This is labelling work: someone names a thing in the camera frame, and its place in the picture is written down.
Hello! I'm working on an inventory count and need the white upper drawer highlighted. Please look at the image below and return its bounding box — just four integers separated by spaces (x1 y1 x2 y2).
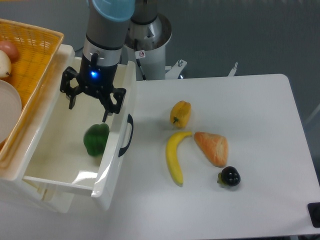
24 61 137 211

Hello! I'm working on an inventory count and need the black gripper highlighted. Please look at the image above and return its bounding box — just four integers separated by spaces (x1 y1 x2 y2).
59 54 127 123

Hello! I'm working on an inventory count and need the red apple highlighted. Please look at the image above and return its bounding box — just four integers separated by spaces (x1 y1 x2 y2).
0 40 20 62

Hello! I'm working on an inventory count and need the yellow banana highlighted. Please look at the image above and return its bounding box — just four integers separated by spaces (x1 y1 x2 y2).
165 131 192 186

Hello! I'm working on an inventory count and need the orange croissant bread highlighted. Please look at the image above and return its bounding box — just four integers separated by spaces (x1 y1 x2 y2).
193 131 229 168

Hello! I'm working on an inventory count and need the green bell pepper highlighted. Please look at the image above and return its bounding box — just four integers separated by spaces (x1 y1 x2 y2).
83 123 110 157

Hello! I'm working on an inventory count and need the black drawer handle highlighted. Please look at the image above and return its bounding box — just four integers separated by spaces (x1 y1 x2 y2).
118 114 134 158

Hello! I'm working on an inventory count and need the black device at table edge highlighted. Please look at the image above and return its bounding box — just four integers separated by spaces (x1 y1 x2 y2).
307 202 320 228

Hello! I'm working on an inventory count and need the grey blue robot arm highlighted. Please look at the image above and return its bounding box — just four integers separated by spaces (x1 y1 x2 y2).
60 0 135 122

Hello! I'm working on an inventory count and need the orange woven basket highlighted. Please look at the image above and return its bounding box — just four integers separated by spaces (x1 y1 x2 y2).
0 19 64 169

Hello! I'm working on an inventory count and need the white drawer cabinet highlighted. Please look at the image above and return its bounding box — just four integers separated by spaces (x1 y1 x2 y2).
0 44 75 213

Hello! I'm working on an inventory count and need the yellow bell pepper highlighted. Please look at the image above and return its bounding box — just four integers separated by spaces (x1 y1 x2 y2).
170 100 192 129

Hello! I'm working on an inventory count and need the white plate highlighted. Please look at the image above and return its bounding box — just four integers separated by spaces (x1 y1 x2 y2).
0 80 22 143

